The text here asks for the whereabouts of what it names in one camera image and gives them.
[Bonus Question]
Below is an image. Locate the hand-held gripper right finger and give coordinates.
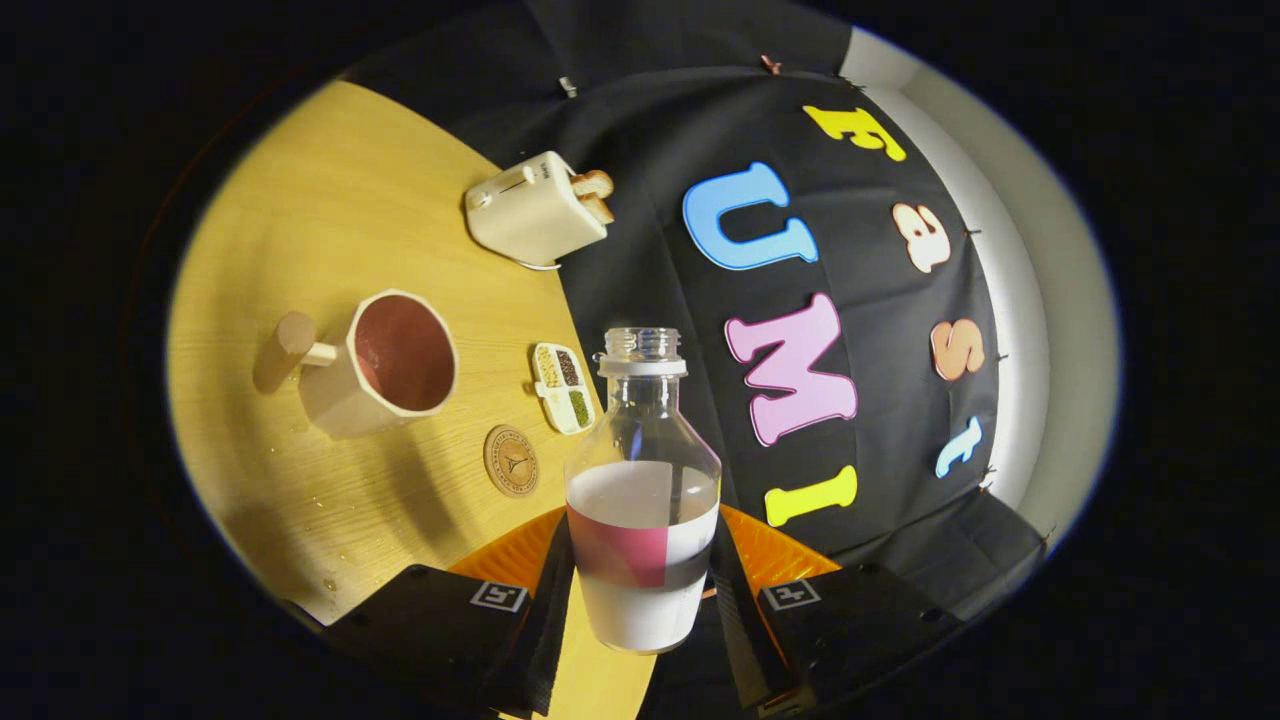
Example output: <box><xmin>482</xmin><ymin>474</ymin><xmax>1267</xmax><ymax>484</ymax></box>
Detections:
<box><xmin>705</xmin><ymin>503</ymin><xmax>966</xmax><ymax>719</ymax></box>

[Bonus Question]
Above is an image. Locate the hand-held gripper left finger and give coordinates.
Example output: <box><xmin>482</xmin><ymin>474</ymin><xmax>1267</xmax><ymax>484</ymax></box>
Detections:
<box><xmin>318</xmin><ymin>507</ymin><xmax>579</xmax><ymax>719</ymax></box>

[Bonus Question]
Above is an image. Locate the clear juice bottle pink label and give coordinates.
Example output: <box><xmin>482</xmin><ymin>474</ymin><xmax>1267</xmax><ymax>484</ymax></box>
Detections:
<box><xmin>564</xmin><ymin>327</ymin><xmax>723</xmax><ymax>655</ymax></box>

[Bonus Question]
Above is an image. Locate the round brown coaster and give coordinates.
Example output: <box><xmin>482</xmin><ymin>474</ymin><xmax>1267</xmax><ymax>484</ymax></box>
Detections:
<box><xmin>483</xmin><ymin>424</ymin><xmax>541</xmax><ymax>499</ymax></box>

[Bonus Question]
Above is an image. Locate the cream cup wooden handle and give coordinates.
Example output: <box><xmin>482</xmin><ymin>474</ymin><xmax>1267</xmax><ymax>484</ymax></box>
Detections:
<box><xmin>252</xmin><ymin>288</ymin><xmax>461</xmax><ymax>441</ymax></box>

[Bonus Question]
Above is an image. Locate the white divided bean tray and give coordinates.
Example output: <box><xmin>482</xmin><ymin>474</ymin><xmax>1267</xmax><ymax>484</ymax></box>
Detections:
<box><xmin>530</xmin><ymin>342</ymin><xmax>598</xmax><ymax>437</ymax></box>

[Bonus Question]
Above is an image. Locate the cream toaster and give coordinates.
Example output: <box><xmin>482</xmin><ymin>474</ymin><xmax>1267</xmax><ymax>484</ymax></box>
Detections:
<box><xmin>463</xmin><ymin>150</ymin><xmax>611</xmax><ymax>269</ymax></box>

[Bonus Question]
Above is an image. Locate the wooden table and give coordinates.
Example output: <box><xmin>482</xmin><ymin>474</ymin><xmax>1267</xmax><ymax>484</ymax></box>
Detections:
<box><xmin>165</xmin><ymin>80</ymin><xmax>661</xmax><ymax>720</ymax></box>

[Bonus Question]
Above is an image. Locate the black backdrop cloth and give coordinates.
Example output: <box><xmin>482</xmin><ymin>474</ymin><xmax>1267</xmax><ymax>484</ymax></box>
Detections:
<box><xmin>340</xmin><ymin>0</ymin><xmax>1051</xmax><ymax>720</ymax></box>

